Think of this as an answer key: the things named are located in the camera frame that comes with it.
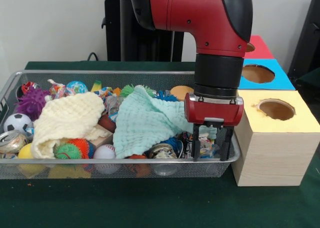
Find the dark green side table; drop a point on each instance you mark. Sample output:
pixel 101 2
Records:
pixel 310 78

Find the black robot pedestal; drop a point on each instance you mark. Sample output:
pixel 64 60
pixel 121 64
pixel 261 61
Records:
pixel 125 38

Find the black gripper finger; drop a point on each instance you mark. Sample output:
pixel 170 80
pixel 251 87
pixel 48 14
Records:
pixel 196 143
pixel 227 143

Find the dark green table cloth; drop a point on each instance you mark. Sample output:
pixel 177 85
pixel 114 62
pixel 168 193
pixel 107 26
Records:
pixel 150 203

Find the blue globe ball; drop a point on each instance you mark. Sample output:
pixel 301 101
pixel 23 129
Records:
pixel 77 87

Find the purple spiky ball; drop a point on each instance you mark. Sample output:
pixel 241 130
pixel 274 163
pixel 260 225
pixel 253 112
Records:
pixel 31 103

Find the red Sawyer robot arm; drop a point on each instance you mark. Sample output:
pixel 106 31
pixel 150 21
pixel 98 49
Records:
pixel 200 18

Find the orange round sponge disc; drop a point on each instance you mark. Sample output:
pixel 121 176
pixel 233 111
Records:
pixel 181 91

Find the white baseball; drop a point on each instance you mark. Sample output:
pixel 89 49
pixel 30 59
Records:
pixel 103 152

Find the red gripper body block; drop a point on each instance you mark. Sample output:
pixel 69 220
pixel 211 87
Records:
pixel 212 113

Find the crushed silver drink can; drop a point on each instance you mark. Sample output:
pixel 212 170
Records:
pixel 12 141

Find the mint green waffle cloth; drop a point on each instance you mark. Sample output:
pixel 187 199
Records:
pixel 145 120

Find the wooden box with three holes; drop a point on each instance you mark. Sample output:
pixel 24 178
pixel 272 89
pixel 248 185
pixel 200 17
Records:
pixel 275 158

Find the small soccer ball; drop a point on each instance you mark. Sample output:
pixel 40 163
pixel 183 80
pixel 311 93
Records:
pixel 17 123

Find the yellow foam ball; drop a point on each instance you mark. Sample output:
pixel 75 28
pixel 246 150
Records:
pixel 25 151

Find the green and orange spiky ball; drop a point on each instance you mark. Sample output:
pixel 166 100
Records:
pixel 67 150

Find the black chair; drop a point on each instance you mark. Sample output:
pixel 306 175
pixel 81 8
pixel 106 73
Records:
pixel 310 25

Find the cream waffle cloth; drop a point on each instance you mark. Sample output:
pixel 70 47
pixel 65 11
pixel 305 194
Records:
pixel 70 113

